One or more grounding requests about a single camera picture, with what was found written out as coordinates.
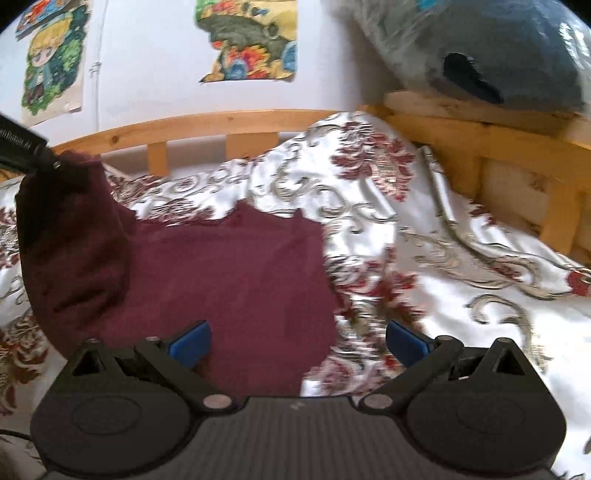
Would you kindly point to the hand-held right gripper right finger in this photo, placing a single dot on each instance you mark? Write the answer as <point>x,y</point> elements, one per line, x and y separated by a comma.
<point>405,344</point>

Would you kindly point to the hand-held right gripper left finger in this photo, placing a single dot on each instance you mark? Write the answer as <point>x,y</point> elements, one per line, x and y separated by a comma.
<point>191,345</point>

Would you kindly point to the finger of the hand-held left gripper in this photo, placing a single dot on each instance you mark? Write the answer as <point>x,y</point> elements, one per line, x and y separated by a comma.
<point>46,160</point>

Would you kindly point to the maroon long-sleeved shirt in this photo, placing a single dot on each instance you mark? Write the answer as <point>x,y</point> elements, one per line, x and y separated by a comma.
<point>221,286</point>

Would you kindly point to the floral satin blanket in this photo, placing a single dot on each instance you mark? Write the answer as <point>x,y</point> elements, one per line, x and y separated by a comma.
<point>438,258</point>

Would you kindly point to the plastic bag with blue bedding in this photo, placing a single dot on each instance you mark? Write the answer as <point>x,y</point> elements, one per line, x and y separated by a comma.
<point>485,50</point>

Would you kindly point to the blond cartoon figure wall poster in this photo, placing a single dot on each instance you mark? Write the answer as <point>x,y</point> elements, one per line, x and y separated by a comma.
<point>53,69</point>

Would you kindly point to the white wall pipe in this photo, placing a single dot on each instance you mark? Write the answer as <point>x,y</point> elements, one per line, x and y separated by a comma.
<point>98,83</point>

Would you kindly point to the red and blue wall poster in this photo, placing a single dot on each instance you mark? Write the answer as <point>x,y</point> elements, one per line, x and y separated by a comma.
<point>51,18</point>

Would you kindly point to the wooden bed frame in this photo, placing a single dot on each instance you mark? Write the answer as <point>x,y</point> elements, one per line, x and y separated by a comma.
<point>461,134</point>

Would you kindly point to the cartoon landscape wall poster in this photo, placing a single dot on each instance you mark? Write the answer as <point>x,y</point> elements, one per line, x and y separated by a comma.
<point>251,41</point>

